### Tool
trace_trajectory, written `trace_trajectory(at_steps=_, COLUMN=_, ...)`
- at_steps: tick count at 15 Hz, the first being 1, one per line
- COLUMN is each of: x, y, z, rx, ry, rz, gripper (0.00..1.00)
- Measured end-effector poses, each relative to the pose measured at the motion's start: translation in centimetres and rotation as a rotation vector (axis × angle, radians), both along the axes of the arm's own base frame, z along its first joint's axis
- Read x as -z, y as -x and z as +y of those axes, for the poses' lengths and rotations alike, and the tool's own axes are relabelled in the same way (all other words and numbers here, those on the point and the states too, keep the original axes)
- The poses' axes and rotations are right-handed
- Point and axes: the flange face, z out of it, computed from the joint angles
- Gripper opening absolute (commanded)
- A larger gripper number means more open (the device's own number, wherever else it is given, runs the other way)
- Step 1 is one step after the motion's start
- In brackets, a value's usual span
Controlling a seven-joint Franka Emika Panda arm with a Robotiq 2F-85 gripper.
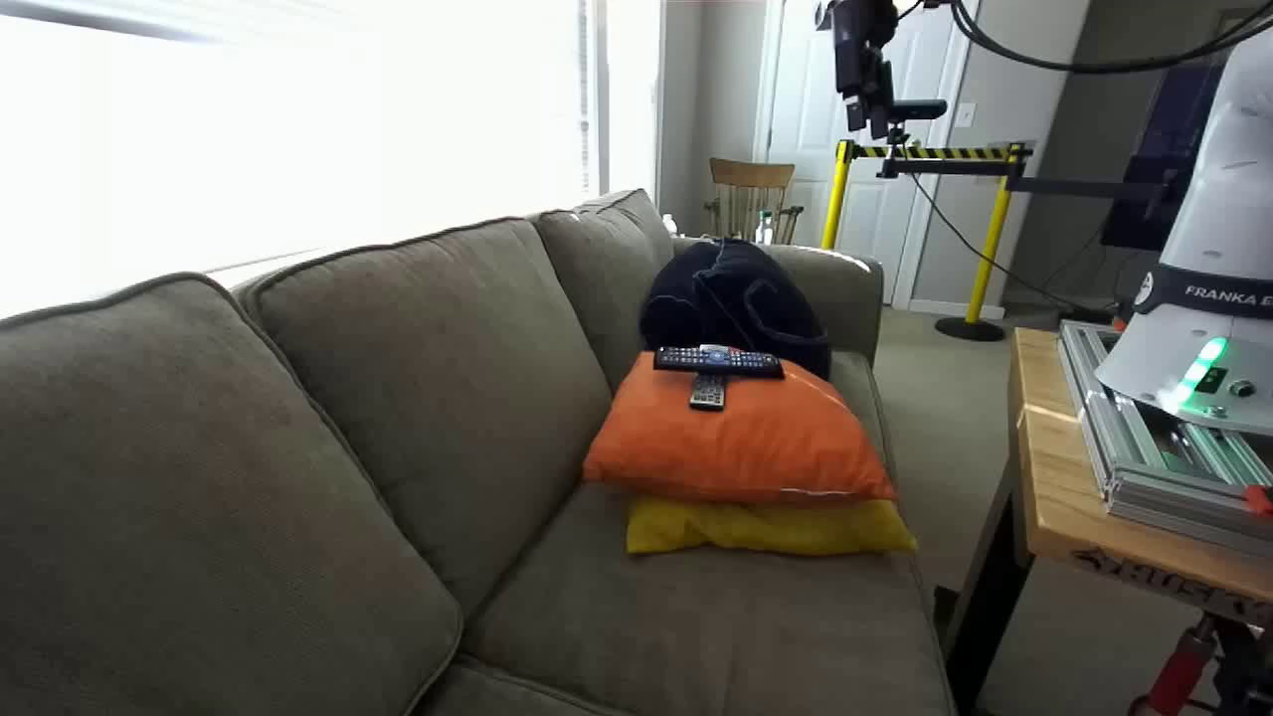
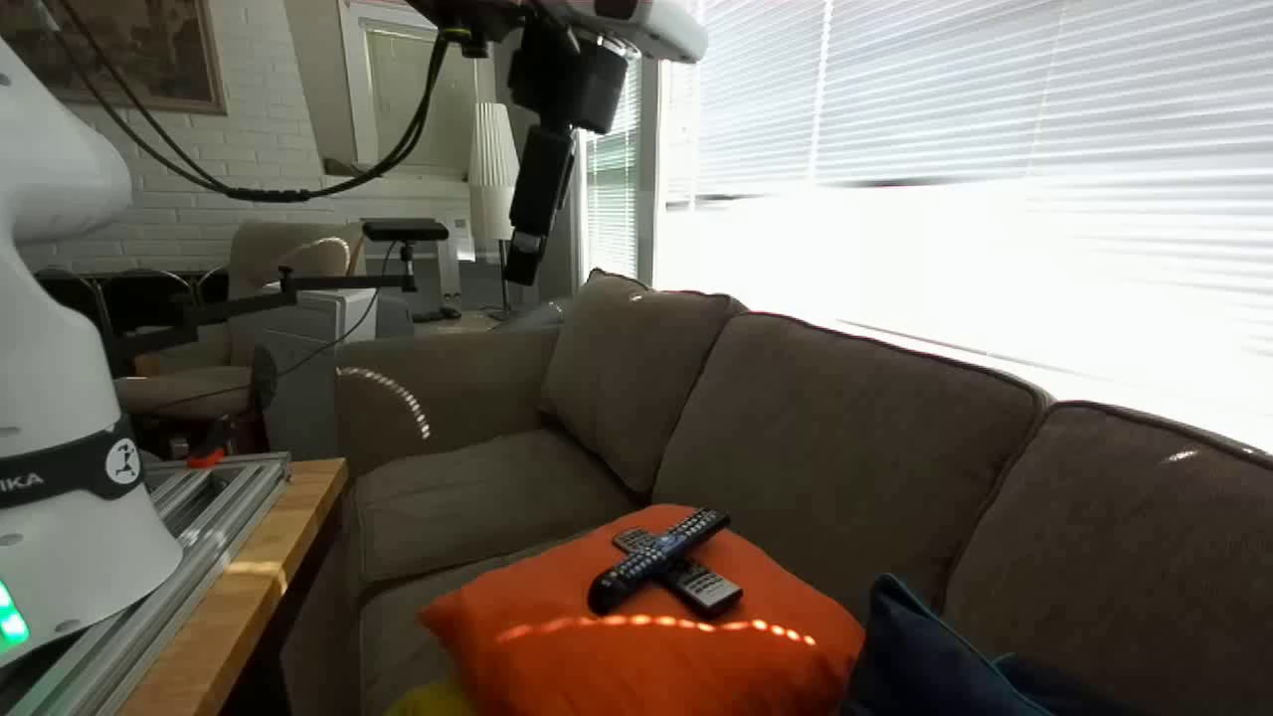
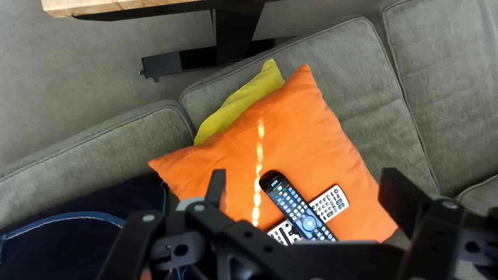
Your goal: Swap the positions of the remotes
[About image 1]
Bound orange pillow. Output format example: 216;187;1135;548
582;345;900;511

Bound taupe fabric sofa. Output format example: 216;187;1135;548
0;187;964;716

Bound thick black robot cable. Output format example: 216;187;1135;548
944;0;1273;81

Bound yellow pillow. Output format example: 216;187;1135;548
624;491;924;561

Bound wooden table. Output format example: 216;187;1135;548
944;325;1273;716

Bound long black remote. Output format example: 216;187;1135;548
652;341;786;383

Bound black stereo camera on stand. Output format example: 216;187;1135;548
856;94;956;147

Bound red clamp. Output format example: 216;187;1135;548
1131;619;1217;716

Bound navy blue pillow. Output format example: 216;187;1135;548
638;236;835;383

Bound aluminium rail frame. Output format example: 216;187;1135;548
1054;314;1273;554

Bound white window blinds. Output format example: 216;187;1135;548
0;0;667;324

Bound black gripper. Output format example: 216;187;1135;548
832;0;903;139

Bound thin black cable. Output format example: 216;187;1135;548
903;166;1050;304

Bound yellow black barrier stand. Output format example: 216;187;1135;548
815;134;1039;345

